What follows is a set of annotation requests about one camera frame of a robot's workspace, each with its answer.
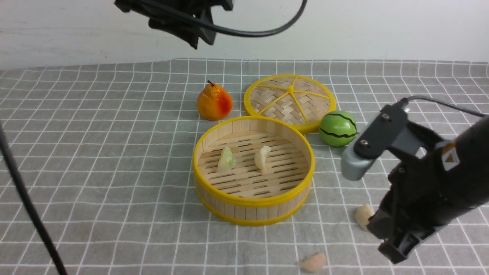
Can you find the bamboo steamer tray yellow rim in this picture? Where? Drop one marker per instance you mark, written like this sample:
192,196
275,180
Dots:
246,196

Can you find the woven bamboo steamer lid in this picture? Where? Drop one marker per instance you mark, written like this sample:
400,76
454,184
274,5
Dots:
296,100

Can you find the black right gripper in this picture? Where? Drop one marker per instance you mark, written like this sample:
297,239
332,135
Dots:
425,197

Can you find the cream white dumpling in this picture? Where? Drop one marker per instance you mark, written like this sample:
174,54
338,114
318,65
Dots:
363,215

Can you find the pale green dumpling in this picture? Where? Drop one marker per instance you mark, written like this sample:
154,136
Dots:
227,161

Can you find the orange toy pear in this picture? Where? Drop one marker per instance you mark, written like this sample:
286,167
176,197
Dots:
214,102

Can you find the green toy watermelon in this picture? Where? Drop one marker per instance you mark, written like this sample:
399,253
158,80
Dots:
337,128

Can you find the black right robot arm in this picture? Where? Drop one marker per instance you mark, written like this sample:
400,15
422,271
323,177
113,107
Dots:
480,164

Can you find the pink dumpling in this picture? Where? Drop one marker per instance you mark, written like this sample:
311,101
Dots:
314,263

